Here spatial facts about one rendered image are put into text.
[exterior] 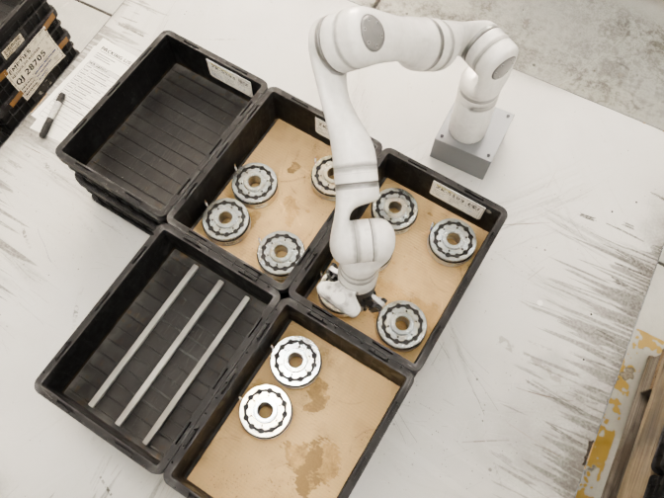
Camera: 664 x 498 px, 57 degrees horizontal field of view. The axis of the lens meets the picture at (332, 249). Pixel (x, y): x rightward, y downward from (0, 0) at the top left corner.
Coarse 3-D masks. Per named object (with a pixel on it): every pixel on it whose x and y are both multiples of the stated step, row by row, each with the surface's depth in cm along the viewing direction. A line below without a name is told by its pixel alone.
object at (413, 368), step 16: (400, 160) 133; (432, 176) 131; (464, 192) 130; (496, 208) 128; (496, 224) 127; (480, 256) 124; (304, 272) 123; (464, 288) 123; (304, 304) 120; (336, 320) 119; (448, 320) 119; (368, 336) 118; (432, 336) 118; (384, 352) 117; (416, 368) 116
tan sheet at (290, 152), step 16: (272, 128) 147; (288, 128) 147; (272, 144) 145; (288, 144) 145; (304, 144) 145; (320, 144) 145; (256, 160) 143; (272, 160) 143; (288, 160) 144; (304, 160) 144; (288, 176) 142; (304, 176) 142; (224, 192) 140; (288, 192) 140; (304, 192) 140; (272, 208) 139; (288, 208) 139; (304, 208) 139; (320, 208) 139; (256, 224) 137; (272, 224) 137; (288, 224) 137; (304, 224) 137; (320, 224) 137; (256, 240) 136; (304, 240) 136; (240, 256) 135; (256, 256) 135
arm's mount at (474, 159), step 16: (496, 112) 153; (448, 128) 152; (496, 128) 151; (448, 144) 151; (464, 144) 150; (480, 144) 150; (496, 144) 150; (448, 160) 157; (464, 160) 153; (480, 160) 150; (480, 176) 155
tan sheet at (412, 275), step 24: (408, 192) 141; (432, 216) 138; (456, 216) 138; (408, 240) 136; (480, 240) 136; (336, 264) 134; (408, 264) 134; (432, 264) 134; (384, 288) 132; (408, 288) 132; (432, 288) 132; (360, 312) 130; (432, 312) 130; (408, 360) 126
